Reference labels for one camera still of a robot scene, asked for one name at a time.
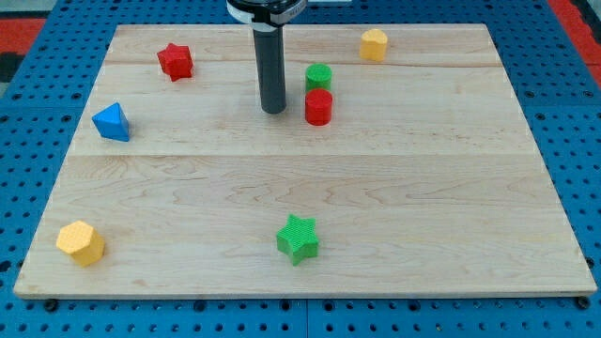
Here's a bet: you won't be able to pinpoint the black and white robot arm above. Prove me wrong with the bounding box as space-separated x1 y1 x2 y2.
226 0 308 32

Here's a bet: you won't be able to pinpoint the red cylinder block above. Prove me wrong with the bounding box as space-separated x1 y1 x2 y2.
305 88 333 126

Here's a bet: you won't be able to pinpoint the green star block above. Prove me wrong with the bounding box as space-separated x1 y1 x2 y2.
276 214 319 266

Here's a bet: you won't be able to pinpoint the green cylinder block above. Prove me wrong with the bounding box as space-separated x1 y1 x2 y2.
305 63 332 92

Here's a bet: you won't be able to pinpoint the light wooden board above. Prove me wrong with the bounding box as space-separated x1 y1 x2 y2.
14 23 597 300

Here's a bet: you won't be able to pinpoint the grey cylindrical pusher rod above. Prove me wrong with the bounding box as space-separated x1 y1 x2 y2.
254 27 286 115

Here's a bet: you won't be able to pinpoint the red star block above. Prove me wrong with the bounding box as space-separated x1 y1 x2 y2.
157 43 193 82

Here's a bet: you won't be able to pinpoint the blue triangle block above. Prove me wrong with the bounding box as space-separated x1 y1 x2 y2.
92 102 130 142

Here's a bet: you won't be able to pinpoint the yellow hexagon block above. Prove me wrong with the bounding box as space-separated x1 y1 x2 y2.
55 221 105 267

